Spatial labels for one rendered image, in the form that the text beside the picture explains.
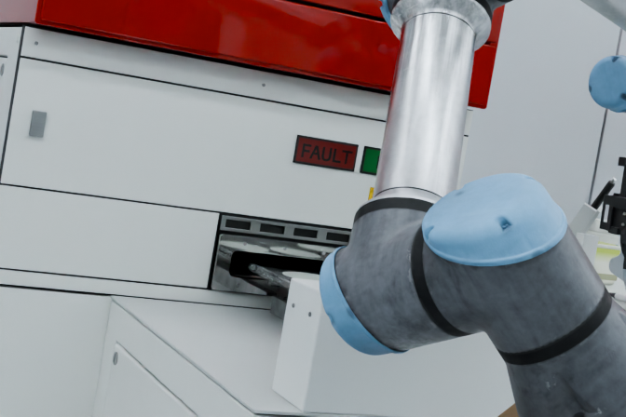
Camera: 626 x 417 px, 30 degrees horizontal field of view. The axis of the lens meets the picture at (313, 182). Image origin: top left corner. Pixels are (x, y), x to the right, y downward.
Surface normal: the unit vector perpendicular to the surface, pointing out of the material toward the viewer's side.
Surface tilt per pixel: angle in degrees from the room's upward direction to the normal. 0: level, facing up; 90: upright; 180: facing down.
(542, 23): 90
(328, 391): 90
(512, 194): 40
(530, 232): 81
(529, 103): 90
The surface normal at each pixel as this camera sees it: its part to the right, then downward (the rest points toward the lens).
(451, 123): 0.61, -0.33
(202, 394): -0.89, -0.13
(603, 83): -0.69, -0.04
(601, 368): 0.04, -0.11
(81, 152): 0.41, 0.12
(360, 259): -0.69, -0.49
